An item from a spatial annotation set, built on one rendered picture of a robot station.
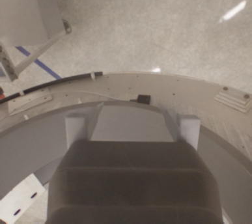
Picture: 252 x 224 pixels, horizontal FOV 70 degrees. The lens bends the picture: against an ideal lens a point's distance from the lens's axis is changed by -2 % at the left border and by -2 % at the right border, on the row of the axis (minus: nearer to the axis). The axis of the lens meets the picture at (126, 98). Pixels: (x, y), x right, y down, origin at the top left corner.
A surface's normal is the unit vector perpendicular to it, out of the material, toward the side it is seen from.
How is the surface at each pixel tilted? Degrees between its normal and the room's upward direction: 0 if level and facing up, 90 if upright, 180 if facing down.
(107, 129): 3
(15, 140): 48
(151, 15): 0
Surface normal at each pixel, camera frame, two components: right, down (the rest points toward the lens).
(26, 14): -0.13, 0.61
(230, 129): -0.11, -0.79
